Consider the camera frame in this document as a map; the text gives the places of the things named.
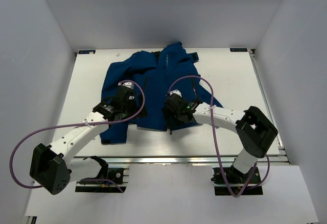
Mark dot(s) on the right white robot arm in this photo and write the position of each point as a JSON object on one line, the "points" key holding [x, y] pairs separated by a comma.
{"points": [[255, 131]]}

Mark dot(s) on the wrist white camera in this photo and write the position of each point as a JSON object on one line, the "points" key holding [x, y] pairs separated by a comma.
{"points": [[129, 85], [175, 92]]}

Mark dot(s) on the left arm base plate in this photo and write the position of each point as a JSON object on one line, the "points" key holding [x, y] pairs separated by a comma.
{"points": [[117, 178]]}

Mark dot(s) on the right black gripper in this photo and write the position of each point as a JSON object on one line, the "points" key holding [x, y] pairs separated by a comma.
{"points": [[168, 113]]}

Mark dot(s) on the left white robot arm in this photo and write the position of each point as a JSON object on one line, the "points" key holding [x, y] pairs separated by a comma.
{"points": [[53, 165]]}

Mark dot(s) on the aluminium front rail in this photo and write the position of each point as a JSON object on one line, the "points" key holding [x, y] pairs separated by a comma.
{"points": [[281, 159]]}

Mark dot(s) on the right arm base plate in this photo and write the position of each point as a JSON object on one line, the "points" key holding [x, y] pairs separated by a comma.
{"points": [[236, 182]]}

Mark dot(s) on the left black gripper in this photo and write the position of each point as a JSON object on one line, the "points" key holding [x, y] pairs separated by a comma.
{"points": [[134, 103]]}

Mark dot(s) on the right blue corner label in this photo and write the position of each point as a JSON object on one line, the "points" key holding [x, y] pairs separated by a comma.
{"points": [[238, 49]]}

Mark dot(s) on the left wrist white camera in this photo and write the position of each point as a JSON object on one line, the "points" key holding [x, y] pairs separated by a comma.
{"points": [[129, 85]]}

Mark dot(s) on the blue corner label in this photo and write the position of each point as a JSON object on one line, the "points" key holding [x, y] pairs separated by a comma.
{"points": [[238, 49], [86, 52]]}

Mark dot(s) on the left blue corner label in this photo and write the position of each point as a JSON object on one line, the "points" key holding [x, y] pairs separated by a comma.
{"points": [[86, 52]]}

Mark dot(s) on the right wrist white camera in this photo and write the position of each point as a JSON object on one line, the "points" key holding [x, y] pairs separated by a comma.
{"points": [[175, 92]]}

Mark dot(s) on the white front panel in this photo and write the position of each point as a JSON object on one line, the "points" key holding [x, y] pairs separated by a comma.
{"points": [[179, 194]]}

